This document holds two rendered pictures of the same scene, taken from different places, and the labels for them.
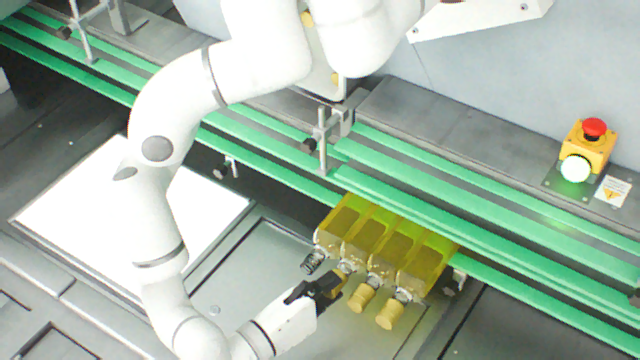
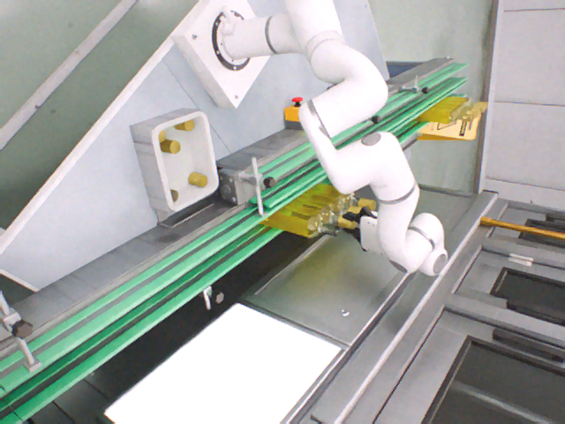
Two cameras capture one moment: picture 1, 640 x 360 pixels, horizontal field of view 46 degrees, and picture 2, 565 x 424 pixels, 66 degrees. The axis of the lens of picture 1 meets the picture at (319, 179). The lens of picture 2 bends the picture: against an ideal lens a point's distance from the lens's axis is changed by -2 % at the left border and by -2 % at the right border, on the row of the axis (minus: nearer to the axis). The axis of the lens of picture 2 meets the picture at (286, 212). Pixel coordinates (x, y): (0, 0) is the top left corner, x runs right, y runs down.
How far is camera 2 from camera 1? 147 cm
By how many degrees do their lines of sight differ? 68
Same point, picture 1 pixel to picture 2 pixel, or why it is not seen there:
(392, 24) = not seen: hidden behind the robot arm
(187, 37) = (59, 286)
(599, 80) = (282, 82)
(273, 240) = (278, 289)
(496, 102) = (256, 132)
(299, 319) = not seen: hidden behind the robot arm
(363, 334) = (357, 248)
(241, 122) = (194, 253)
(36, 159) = not seen: outside the picture
